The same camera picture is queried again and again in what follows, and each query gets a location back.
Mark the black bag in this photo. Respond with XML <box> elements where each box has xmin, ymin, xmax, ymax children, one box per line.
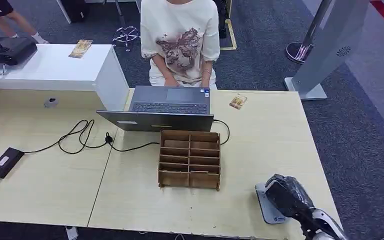
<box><xmin>60</xmin><ymin>0</ymin><xmax>91</xmax><ymax>24</ymax></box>

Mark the black laptop power cable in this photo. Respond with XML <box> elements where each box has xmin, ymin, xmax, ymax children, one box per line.
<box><xmin>23</xmin><ymin>118</ymin><xmax>231</xmax><ymax>156</ymax></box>

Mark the small white device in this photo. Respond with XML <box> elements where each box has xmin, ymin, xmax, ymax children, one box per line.
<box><xmin>65</xmin><ymin>225</ymin><xmax>80</xmax><ymax>240</ymax></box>

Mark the white counter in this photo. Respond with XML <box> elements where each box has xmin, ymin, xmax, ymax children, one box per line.
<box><xmin>0</xmin><ymin>43</ymin><xmax>130</xmax><ymax>112</ymax></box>

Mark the chrome chair base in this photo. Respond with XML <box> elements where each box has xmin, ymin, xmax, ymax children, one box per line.
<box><xmin>112</xmin><ymin>25</ymin><xmax>141</xmax><ymax>53</ymax></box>

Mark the grey laptop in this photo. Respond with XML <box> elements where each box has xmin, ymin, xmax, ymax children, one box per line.
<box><xmin>96</xmin><ymin>85</ymin><xmax>215</xmax><ymax>133</ymax></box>

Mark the black power adapter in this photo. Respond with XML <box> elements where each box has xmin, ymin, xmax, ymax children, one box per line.
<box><xmin>0</xmin><ymin>147</ymin><xmax>26</xmax><ymax>180</ymax></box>

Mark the standing person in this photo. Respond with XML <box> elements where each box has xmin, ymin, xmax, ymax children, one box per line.
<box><xmin>0</xmin><ymin>0</ymin><xmax>49</xmax><ymax>45</ymax></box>

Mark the small grey round device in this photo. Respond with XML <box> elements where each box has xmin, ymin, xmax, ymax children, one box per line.
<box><xmin>43</xmin><ymin>96</ymin><xmax>60</xmax><ymax>109</ymax></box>

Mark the long printed card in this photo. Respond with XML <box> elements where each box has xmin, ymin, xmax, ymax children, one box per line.
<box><xmin>68</xmin><ymin>39</ymin><xmax>94</xmax><ymax>60</ymax></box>

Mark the wooden card box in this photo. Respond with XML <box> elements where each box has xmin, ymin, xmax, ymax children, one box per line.
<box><xmin>157</xmin><ymin>129</ymin><xmax>222</xmax><ymax>192</ymax></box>

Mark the black printer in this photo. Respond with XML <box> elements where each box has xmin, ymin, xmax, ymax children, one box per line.
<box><xmin>0</xmin><ymin>36</ymin><xmax>39</xmax><ymax>76</ymax></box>

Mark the grey kiosk stand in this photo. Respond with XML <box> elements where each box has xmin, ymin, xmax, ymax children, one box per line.
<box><xmin>283</xmin><ymin>0</ymin><xmax>372</xmax><ymax>102</ymax></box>

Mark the seated person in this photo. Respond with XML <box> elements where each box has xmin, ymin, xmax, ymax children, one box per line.
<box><xmin>140</xmin><ymin>0</ymin><xmax>221</xmax><ymax>91</ymax></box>

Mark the black stanchion base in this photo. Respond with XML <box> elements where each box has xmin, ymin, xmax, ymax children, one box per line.
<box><xmin>285</xmin><ymin>41</ymin><xmax>312</xmax><ymax>65</ymax></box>

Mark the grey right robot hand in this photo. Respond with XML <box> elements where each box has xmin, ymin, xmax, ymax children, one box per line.
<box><xmin>264</xmin><ymin>174</ymin><xmax>316</xmax><ymax>220</ymax></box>

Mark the small printed card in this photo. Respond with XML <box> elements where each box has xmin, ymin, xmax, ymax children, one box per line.
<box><xmin>229</xmin><ymin>94</ymin><xmax>248</xmax><ymax>111</ymax></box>

